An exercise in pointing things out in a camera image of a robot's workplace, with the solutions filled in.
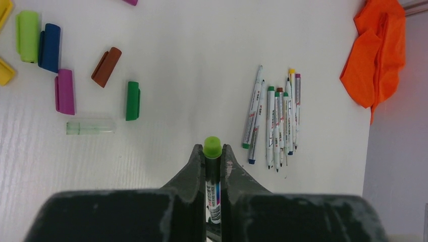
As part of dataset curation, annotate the lime green pen cap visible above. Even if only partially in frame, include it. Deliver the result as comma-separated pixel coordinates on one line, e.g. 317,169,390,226
16,10,40,63

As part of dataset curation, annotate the purple pen cap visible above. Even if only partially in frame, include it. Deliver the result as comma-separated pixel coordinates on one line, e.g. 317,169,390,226
55,69,75,115

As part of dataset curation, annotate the blue capped marker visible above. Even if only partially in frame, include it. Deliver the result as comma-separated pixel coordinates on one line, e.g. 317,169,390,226
248,80,266,165

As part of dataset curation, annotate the yellow pen cap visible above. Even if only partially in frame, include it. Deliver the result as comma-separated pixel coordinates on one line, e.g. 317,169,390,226
0,0,14,30
0,59,16,86

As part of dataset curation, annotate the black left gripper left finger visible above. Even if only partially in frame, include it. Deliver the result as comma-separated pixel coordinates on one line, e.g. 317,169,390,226
161,144,206,241

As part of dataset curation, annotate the small green capped marker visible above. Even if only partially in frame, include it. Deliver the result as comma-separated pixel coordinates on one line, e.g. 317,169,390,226
274,92,281,172

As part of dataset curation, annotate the brown capped marker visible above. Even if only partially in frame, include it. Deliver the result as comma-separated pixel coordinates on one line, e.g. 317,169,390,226
277,87,285,167

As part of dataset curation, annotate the lime green capped marker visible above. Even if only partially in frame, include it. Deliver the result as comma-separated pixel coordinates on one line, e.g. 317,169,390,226
283,78,294,156

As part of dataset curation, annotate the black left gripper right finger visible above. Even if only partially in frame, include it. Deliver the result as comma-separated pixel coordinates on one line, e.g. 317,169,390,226
221,144,271,241

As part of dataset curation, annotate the yellow capped marker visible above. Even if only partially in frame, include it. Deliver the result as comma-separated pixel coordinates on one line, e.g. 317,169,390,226
289,69,297,152

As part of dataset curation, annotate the magenta capped marker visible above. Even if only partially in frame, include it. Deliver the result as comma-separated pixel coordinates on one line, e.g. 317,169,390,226
295,73,301,132

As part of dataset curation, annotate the magenta pen cap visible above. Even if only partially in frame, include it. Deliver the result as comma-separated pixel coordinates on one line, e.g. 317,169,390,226
123,0,138,6

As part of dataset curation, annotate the clear pen cap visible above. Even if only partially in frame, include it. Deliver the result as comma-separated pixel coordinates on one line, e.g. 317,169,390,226
66,119,116,135

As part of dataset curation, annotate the blue pen cap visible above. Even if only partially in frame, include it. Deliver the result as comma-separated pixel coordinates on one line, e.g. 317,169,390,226
38,23,61,73

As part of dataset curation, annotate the orange cloth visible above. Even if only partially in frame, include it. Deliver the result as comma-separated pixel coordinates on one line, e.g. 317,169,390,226
340,0,406,113

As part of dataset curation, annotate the purple capped horizontal marker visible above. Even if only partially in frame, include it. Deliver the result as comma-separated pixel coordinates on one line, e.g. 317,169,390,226
266,86,275,169

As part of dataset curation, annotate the brown pen cap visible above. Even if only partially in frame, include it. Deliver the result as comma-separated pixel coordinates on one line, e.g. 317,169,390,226
91,47,122,88

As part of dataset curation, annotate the green capped horizontal marker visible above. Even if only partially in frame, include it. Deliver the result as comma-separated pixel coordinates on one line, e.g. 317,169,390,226
203,136,222,224

